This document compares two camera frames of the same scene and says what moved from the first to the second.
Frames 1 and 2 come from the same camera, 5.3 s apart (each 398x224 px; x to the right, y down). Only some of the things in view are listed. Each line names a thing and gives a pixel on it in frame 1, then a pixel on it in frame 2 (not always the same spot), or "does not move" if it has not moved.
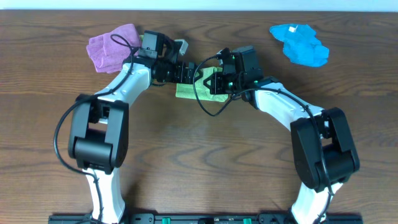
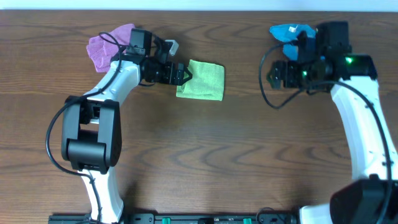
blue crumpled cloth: x=301 y=46 does not move
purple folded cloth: x=109 y=51 does not move
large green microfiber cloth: x=198 y=90 does not move
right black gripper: x=217 y=88 to x=289 y=68
